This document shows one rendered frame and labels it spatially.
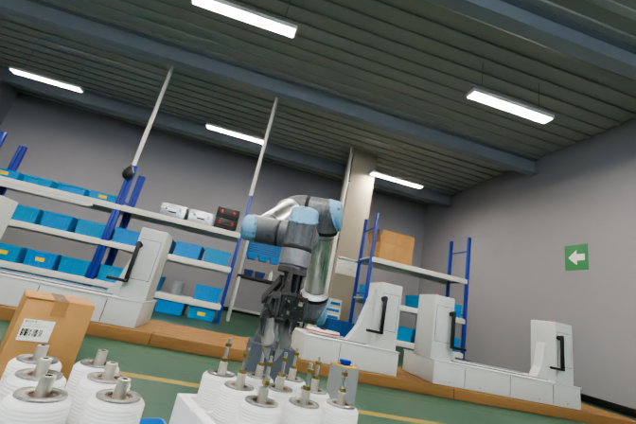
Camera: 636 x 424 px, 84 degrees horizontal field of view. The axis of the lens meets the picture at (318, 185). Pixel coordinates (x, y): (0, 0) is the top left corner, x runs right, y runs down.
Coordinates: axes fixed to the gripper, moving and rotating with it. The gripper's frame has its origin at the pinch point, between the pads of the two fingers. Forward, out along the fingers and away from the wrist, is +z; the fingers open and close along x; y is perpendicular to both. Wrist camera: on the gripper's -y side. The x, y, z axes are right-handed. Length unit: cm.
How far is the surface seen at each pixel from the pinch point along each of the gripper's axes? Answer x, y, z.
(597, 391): 552, -233, 17
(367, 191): 346, -562, -273
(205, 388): -8.4, -19.4, 13.1
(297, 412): 8.6, 2.1, 10.7
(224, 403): -5.7, -7.6, 13.0
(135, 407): -25.9, 9.4, 10.4
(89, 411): -32.8, 9.0, 11.6
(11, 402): -43.4, 12.4, 10.3
